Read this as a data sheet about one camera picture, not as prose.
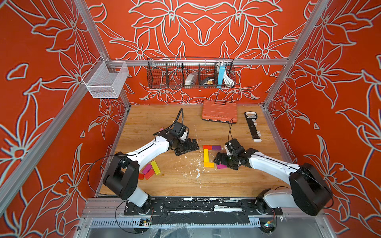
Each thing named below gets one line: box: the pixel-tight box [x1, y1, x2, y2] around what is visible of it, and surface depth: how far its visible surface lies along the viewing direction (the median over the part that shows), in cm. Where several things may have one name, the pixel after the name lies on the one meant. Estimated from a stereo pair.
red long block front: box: [143, 168, 155, 180], surface depth 85 cm
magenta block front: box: [141, 163, 152, 175], surface depth 88 cm
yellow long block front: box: [150, 160, 161, 176], surface depth 87 cm
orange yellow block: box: [203, 162, 215, 168], surface depth 89 cm
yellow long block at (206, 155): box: [203, 148, 209, 163], surface depth 93 cm
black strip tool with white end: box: [244, 111, 262, 143], surface depth 108 cm
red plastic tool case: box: [201, 99, 238, 124], surface depth 112 cm
